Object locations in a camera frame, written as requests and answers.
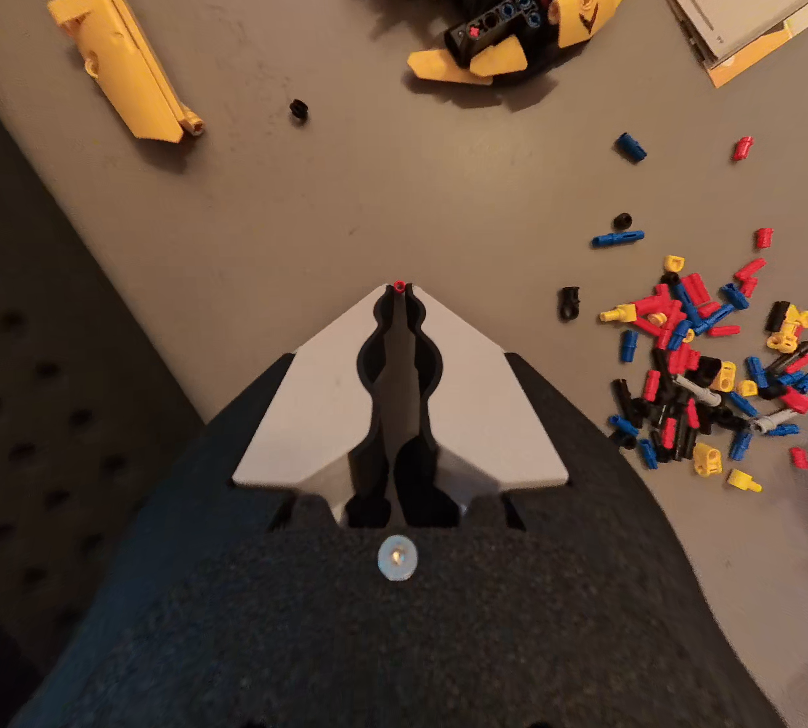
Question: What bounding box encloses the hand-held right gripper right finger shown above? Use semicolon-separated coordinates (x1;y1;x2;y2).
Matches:
394;283;569;527

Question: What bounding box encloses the yellow curved panel piece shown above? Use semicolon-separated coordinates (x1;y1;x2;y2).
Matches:
47;0;206;143

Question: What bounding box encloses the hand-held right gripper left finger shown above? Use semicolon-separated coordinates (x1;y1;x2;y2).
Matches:
232;283;397;528

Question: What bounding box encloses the grey desk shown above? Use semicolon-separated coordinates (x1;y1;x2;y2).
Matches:
0;0;808;728

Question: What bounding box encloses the pile of small coloured pins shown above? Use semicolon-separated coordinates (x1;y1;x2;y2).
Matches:
606;255;808;492

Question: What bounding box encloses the yellow toy brick car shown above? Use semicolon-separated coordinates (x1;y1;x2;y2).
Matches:
322;0;648;87

